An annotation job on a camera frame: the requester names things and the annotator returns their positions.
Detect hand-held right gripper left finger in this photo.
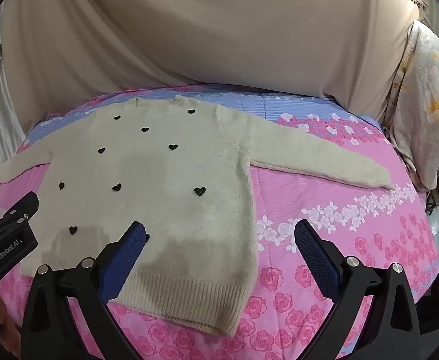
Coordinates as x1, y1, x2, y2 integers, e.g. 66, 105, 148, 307
21, 220, 148, 360

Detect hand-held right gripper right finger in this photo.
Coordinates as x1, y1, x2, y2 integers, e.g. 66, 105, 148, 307
294, 218, 421, 360

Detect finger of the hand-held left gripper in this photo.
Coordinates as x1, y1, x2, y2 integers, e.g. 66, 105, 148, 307
0, 191, 40, 238

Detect cream sweater with black hearts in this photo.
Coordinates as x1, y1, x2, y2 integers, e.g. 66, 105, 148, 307
0, 95, 396, 338

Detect person's left hand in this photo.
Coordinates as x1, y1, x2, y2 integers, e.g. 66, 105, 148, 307
0, 292, 22, 358

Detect pink floral bed sheet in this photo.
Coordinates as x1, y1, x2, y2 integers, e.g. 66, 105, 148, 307
0, 82, 439, 360

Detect pale floral hanging blanket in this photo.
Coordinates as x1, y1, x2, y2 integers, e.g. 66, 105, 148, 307
385, 20, 439, 193

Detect beige backdrop cloth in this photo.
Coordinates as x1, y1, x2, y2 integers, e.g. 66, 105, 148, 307
0, 0, 422, 122

